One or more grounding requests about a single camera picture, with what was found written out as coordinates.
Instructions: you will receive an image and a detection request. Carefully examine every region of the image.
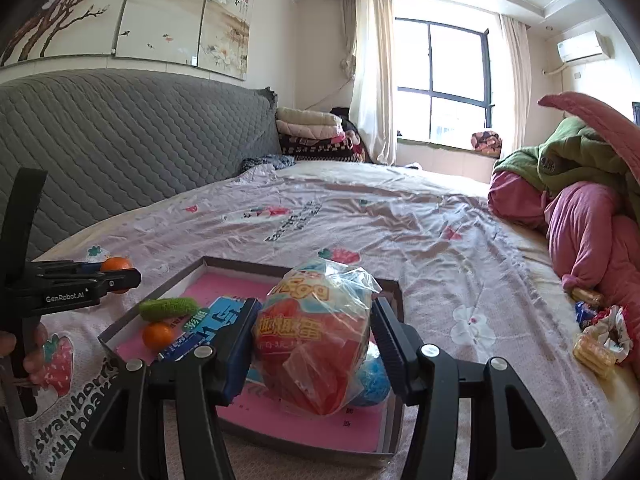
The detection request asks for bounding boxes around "small blue wrapper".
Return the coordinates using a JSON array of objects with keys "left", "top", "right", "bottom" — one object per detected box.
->
[{"left": 575, "top": 301, "right": 598, "bottom": 328}]

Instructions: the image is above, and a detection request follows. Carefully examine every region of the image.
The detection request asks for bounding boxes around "orange tangerine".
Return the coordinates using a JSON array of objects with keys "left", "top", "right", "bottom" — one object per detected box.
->
[
  {"left": 100, "top": 256, "right": 135, "bottom": 295},
  {"left": 141, "top": 322, "right": 177, "bottom": 352}
]

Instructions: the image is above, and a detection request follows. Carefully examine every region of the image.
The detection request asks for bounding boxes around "colourful crumpled wrapper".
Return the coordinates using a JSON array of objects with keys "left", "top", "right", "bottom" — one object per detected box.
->
[{"left": 582, "top": 305, "right": 635, "bottom": 361}]

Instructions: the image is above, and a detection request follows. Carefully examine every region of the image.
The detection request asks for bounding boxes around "cream curtain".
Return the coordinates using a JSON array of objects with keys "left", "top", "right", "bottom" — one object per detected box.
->
[
  {"left": 342, "top": 0, "right": 398, "bottom": 166},
  {"left": 500, "top": 14, "right": 531, "bottom": 158}
]

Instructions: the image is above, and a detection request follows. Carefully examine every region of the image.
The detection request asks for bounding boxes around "strawberry print bed sheet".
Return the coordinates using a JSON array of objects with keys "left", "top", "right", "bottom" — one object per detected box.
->
[{"left": 17, "top": 162, "right": 626, "bottom": 480}]

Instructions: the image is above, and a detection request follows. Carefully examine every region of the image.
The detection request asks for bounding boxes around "person's left hand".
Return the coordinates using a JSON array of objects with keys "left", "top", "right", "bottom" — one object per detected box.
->
[{"left": 21, "top": 323, "right": 49, "bottom": 387}]

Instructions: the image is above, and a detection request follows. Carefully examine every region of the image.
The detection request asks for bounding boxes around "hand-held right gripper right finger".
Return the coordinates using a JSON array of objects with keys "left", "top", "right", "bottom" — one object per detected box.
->
[{"left": 371, "top": 296, "right": 566, "bottom": 480}]

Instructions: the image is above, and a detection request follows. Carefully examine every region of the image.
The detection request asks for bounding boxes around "grey cardboard box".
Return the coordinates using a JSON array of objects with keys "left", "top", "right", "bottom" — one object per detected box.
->
[{"left": 97, "top": 256, "right": 406, "bottom": 468}]

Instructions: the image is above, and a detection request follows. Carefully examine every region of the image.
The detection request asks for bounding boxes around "green hair scrunchie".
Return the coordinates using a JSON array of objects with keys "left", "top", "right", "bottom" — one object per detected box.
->
[{"left": 138, "top": 297, "right": 199, "bottom": 322}]

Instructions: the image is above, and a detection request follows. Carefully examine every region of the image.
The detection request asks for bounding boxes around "green blanket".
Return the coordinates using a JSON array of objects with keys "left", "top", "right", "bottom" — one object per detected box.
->
[{"left": 494, "top": 117, "right": 640, "bottom": 206}]

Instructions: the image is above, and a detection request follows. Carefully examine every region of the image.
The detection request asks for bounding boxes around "stack of folded blankets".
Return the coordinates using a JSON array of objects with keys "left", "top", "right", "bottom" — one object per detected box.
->
[{"left": 276, "top": 106, "right": 368, "bottom": 163}]

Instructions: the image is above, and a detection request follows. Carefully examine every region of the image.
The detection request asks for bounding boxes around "grey quilted headboard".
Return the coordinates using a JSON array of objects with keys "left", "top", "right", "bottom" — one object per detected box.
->
[{"left": 0, "top": 69, "right": 281, "bottom": 261}]

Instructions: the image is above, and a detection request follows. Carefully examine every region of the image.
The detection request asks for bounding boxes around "pink book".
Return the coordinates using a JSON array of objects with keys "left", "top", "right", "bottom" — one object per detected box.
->
[{"left": 115, "top": 272, "right": 391, "bottom": 453}]

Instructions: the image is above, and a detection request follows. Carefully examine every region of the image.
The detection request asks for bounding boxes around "white air conditioner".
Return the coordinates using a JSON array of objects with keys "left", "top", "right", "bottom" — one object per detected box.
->
[{"left": 556, "top": 30, "right": 613, "bottom": 64}]

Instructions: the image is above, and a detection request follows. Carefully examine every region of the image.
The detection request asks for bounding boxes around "blue packet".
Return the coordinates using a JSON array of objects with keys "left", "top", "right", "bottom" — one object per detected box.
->
[{"left": 157, "top": 296, "right": 262, "bottom": 363}]

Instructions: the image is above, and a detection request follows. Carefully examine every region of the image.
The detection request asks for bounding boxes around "pink quilt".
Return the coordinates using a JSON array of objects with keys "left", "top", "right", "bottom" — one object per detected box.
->
[{"left": 489, "top": 91, "right": 640, "bottom": 356}]

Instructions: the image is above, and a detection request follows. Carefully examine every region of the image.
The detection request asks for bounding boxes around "floral wall painting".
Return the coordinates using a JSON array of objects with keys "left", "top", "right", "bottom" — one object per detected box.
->
[{"left": 0, "top": 0, "right": 256, "bottom": 81}]

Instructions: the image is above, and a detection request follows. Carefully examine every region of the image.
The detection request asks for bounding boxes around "dark patterned cloth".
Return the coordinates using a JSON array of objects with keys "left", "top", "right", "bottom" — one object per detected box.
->
[{"left": 242, "top": 154, "right": 296, "bottom": 173}]

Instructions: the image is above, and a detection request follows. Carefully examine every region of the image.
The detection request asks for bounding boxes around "blue toy egg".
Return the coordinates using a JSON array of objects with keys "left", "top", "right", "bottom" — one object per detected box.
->
[{"left": 347, "top": 345, "right": 392, "bottom": 407}]

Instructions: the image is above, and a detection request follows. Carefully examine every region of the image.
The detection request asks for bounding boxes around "small orange biscuit packet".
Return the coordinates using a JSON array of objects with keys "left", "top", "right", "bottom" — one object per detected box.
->
[{"left": 570, "top": 286, "right": 606, "bottom": 306}]

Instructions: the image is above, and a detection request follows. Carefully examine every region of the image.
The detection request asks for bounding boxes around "floral cushion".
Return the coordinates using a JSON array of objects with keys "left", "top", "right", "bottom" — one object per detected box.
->
[{"left": 471, "top": 130, "right": 502, "bottom": 155}]

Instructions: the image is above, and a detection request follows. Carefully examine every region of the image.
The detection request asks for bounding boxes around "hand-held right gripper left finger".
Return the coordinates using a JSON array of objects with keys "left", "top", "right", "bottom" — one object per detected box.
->
[{"left": 60, "top": 297, "right": 263, "bottom": 480}]

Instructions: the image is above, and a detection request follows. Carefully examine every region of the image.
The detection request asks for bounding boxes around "red toy egg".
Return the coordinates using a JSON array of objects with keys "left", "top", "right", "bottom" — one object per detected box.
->
[{"left": 252, "top": 255, "right": 383, "bottom": 416}]

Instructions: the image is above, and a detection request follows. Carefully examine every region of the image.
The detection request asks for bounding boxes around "black framed window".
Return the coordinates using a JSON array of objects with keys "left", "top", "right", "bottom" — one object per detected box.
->
[{"left": 395, "top": 17, "right": 496, "bottom": 153}]

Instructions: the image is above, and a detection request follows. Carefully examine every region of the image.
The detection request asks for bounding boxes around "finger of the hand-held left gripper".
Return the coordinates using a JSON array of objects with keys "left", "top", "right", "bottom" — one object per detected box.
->
[
  {"left": 95, "top": 267, "right": 142, "bottom": 295},
  {"left": 32, "top": 259, "right": 108, "bottom": 279}
]

